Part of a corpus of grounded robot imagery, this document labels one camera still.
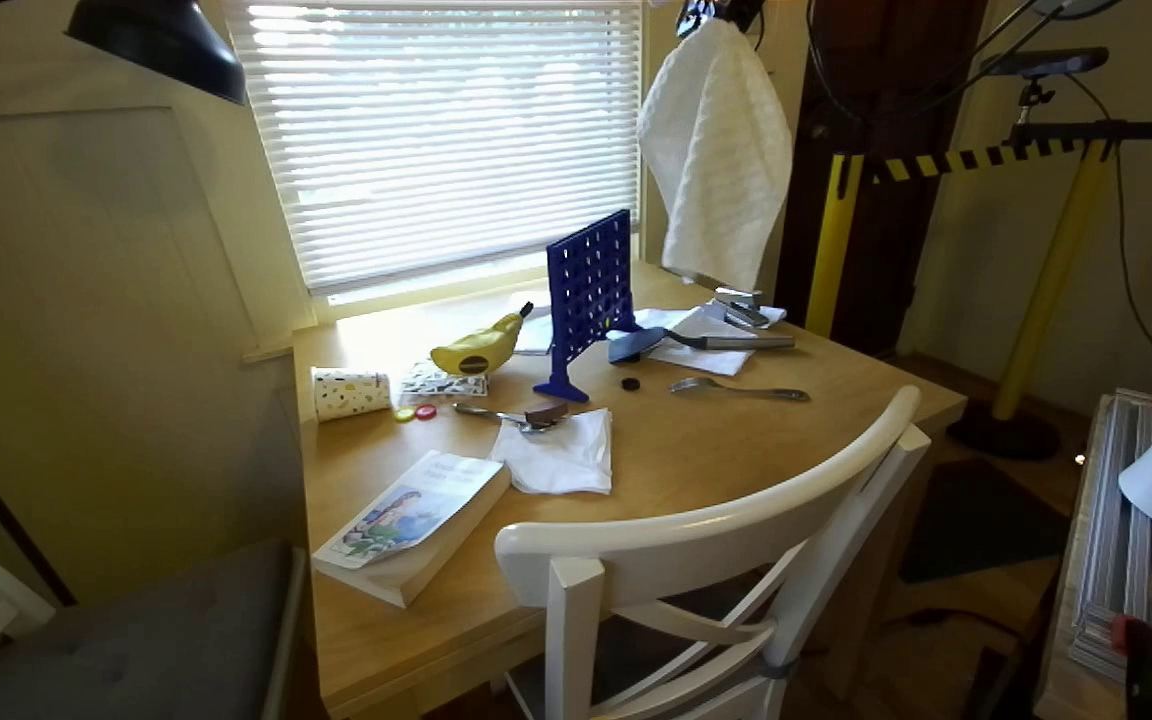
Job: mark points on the small white napkin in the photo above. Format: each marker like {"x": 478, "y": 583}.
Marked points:
{"x": 557, "y": 452}

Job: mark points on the black stereo camera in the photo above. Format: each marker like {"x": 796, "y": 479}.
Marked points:
{"x": 1042, "y": 60}

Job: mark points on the yellow pole with black base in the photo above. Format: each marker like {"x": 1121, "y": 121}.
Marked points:
{"x": 1048, "y": 294}

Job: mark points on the silver metal fork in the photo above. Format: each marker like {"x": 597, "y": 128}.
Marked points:
{"x": 760, "y": 394}

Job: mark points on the white paper sheets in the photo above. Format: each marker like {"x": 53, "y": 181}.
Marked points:
{"x": 710, "y": 356}

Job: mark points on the yellow banana toy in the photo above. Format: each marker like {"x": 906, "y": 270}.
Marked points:
{"x": 478, "y": 352}

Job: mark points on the dark brown door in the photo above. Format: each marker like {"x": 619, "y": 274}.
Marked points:
{"x": 888, "y": 81}

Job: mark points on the paperback book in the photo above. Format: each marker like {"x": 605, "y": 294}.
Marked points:
{"x": 410, "y": 525}

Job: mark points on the small brown object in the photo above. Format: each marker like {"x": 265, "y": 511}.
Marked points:
{"x": 542, "y": 416}

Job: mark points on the white textured cloth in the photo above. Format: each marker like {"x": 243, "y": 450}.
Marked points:
{"x": 717, "y": 161}

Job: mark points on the black desk lamp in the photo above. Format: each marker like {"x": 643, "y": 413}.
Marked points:
{"x": 156, "y": 42}

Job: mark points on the bag of game chips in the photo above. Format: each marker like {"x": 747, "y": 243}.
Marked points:
{"x": 446, "y": 385}

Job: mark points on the black game disc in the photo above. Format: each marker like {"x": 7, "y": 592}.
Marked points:
{"x": 628, "y": 385}

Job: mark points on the white curved-back chair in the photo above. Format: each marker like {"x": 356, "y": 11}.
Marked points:
{"x": 683, "y": 525}

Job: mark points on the black yellow striped bar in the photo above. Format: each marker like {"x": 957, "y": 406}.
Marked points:
{"x": 960, "y": 161}

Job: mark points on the black camera stand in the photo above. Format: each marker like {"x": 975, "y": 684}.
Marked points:
{"x": 1121, "y": 128}

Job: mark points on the black floor mat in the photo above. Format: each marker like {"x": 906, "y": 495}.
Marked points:
{"x": 982, "y": 520}

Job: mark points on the wide white window blind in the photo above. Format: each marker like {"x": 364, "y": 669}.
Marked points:
{"x": 430, "y": 147}

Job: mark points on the small white box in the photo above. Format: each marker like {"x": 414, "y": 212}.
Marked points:
{"x": 350, "y": 394}

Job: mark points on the blue connect four game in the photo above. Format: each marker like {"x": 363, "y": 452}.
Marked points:
{"x": 588, "y": 285}

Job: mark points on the metal rack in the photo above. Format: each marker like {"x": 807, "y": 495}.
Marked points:
{"x": 1099, "y": 572}

